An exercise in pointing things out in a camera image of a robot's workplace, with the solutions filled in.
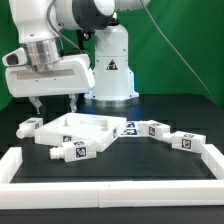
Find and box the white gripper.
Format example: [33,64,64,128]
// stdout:
[2,48,95,114]

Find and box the white square tabletop part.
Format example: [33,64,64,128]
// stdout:
[34,113,127,152]

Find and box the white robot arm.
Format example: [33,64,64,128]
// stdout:
[3,0,150,111]

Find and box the white tag sheet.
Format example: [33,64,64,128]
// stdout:
[121,121,137,137]

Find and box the white U-shaped fence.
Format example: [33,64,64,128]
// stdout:
[0,144,224,209]

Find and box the black camera on stand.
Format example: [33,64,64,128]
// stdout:
[77,19,95,43]

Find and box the grey camera cable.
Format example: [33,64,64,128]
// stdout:
[139,0,214,101]

